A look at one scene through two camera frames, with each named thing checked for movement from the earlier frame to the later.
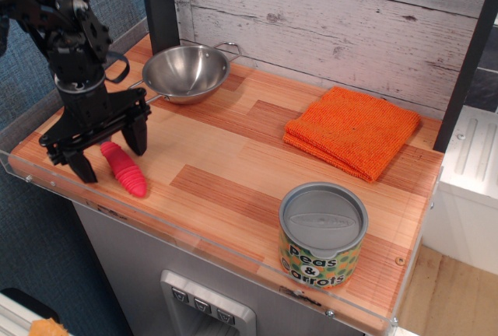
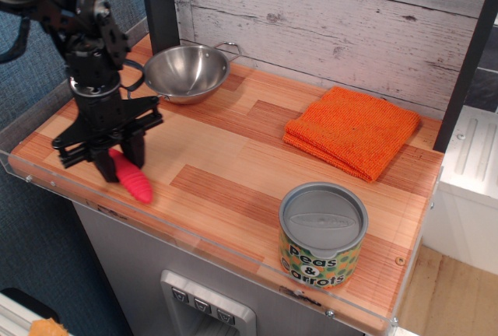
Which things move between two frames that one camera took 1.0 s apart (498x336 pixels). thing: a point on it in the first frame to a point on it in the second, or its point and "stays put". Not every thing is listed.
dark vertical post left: x=159 y=5 stays put
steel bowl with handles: x=187 y=74 stays put
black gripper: x=92 y=113 to x=104 y=120
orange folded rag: x=356 y=131 stays put
